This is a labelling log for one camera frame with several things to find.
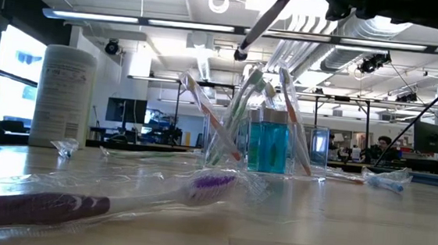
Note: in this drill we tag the person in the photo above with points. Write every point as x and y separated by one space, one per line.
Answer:
332 145
383 145

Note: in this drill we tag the clear acrylic organizer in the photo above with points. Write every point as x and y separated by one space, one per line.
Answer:
318 154

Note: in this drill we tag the white green wipes canister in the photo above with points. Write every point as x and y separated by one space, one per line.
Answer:
64 98

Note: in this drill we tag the ceiling light strip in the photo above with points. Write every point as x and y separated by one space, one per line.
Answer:
94 16

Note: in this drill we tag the black monitor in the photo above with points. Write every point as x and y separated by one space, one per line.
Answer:
429 137
126 110

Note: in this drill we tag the large glass window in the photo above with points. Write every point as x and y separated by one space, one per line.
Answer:
16 63

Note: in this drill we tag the black ceiling camera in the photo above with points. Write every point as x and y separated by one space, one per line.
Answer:
112 47
372 63
407 97
241 54

